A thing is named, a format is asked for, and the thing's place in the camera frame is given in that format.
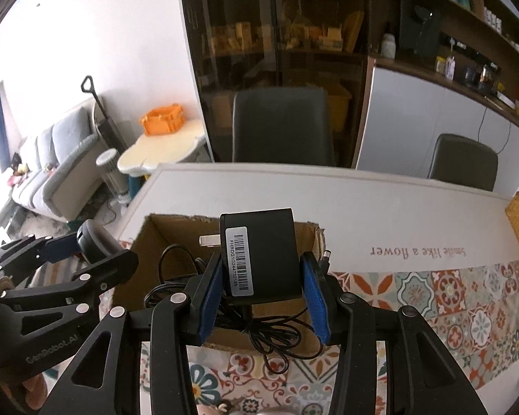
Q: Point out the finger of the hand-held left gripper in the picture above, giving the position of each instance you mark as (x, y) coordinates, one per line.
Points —
(108, 266)
(58, 246)

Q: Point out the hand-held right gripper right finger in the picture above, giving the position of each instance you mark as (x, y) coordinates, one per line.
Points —
(318, 302)

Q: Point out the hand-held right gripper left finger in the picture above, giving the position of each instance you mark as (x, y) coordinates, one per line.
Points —
(209, 302)

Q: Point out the black rounded object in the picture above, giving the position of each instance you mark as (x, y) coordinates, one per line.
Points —
(95, 235)

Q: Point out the brown cardboard box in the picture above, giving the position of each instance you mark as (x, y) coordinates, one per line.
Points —
(173, 233)

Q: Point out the grey sofa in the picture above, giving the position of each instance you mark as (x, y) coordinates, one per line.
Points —
(52, 173)

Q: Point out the white tower fan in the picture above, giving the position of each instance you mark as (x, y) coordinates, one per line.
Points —
(112, 173)

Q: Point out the floral patterned tablecloth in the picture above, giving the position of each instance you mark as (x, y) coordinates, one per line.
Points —
(415, 294)

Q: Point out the cream flower-shaped table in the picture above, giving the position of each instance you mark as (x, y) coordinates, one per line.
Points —
(164, 147)

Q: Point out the orange plastic basket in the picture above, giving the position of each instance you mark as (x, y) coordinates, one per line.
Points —
(162, 120)

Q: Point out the large grey chair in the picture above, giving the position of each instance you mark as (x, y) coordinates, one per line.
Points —
(281, 129)

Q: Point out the white lower cabinet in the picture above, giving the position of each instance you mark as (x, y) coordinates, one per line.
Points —
(406, 121)

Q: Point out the small grey chair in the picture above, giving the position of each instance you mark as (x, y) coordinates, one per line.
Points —
(462, 160)

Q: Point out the dark glass door cabinet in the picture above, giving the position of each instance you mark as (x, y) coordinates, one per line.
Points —
(242, 60)

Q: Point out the white jar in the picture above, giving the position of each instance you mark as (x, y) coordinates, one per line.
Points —
(388, 47)

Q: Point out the wooden wall shelf unit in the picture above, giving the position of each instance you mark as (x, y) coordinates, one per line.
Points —
(467, 30)

